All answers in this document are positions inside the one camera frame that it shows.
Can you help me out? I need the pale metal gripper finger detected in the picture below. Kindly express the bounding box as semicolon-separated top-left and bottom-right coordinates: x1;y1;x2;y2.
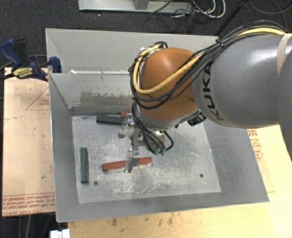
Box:
132;148;142;169
124;150;134;174

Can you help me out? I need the dark green flat block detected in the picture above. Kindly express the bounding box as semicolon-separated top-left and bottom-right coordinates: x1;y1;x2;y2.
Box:
96;115;124;126
79;147;90;185

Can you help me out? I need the grey metal bin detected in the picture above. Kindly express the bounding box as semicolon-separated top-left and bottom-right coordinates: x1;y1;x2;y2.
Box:
45;28;270;223

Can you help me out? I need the brown cardboard board red print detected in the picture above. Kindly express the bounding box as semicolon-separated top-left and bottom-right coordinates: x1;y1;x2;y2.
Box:
1;67;277;218

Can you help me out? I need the black cylinder on white bracket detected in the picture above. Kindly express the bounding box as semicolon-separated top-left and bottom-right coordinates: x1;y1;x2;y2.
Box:
186;111;208;127

